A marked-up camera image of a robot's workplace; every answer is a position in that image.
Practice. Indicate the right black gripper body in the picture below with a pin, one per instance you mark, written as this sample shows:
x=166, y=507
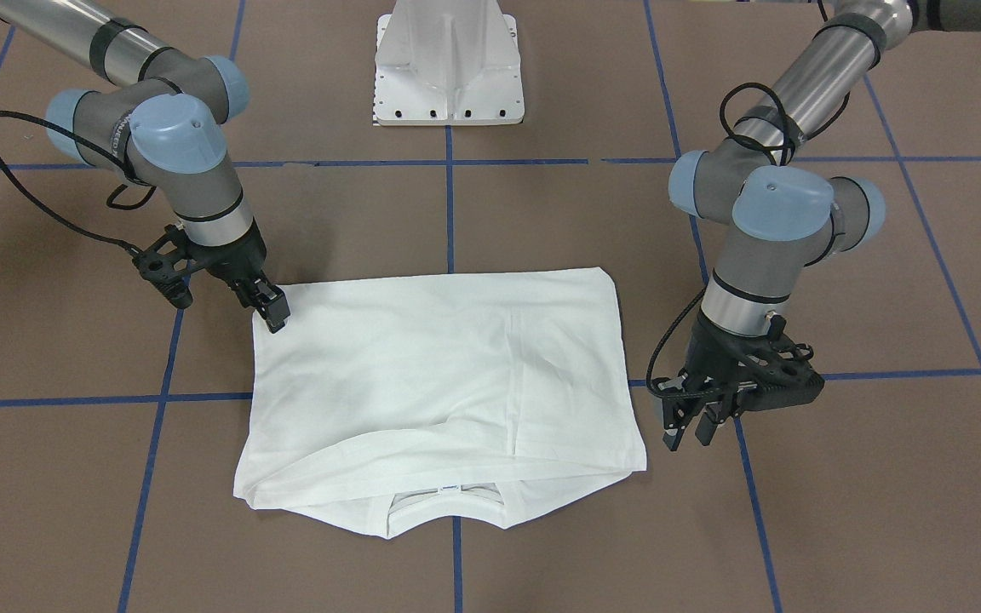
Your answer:
x=238, y=262

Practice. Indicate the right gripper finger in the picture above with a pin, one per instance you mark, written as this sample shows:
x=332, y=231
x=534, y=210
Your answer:
x=271, y=303
x=247, y=292

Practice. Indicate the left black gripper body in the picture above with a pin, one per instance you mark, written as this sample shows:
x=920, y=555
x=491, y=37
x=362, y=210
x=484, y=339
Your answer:
x=706, y=358

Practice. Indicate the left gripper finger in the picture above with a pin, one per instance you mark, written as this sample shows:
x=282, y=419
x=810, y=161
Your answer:
x=711, y=419
x=675, y=416

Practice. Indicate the white long-sleeve printed shirt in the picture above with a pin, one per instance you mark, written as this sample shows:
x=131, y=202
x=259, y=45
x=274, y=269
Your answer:
x=387, y=403

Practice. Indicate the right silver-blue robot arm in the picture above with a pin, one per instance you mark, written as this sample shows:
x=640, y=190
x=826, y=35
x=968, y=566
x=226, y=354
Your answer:
x=160, y=129

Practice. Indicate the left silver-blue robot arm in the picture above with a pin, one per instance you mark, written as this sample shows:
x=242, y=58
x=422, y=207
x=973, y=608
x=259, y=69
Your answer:
x=780, y=219

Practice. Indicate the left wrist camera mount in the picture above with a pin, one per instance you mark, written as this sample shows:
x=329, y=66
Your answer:
x=780, y=371

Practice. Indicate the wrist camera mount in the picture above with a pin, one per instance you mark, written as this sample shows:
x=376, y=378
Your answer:
x=780, y=371
x=158, y=265

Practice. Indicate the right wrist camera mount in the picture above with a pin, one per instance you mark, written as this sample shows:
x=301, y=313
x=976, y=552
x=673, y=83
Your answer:
x=158, y=265

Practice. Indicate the white central pedestal column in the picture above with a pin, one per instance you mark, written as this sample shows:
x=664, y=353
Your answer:
x=447, y=64

